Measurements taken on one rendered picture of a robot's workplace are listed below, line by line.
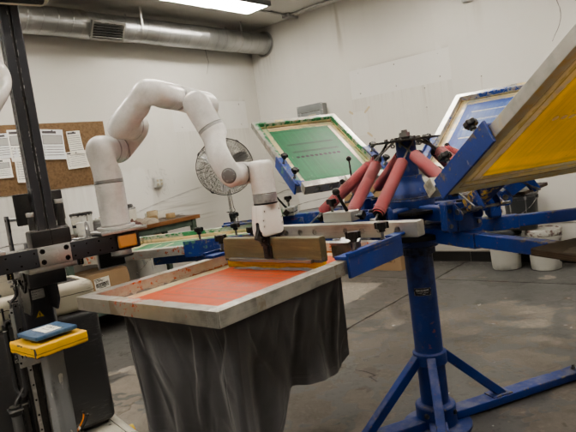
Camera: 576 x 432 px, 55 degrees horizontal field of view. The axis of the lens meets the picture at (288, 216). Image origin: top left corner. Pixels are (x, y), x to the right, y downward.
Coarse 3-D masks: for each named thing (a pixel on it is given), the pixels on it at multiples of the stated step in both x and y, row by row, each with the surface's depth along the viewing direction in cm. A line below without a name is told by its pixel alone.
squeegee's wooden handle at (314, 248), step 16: (224, 240) 185; (240, 240) 180; (272, 240) 171; (288, 240) 167; (304, 240) 163; (320, 240) 159; (240, 256) 181; (256, 256) 176; (288, 256) 168; (304, 256) 164; (320, 256) 160
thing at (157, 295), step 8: (216, 272) 182; (224, 272) 180; (192, 280) 173; (200, 280) 171; (168, 288) 166; (176, 288) 164; (144, 296) 160; (152, 296) 158; (160, 296) 157; (168, 296) 155; (176, 296) 154
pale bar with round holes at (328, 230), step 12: (288, 228) 209; (300, 228) 205; (312, 228) 201; (324, 228) 198; (336, 228) 194; (348, 228) 191; (360, 228) 188; (372, 228) 185; (396, 228) 180; (408, 228) 176; (420, 228) 176
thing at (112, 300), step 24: (192, 264) 183; (216, 264) 189; (336, 264) 150; (120, 288) 161; (144, 288) 167; (264, 288) 132; (288, 288) 134; (312, 288) 141; (120, 312) 141; (144, 312) 134; (168, 312) 127; (192, 312) 122; (216, 312) 117; (240, 312) 121
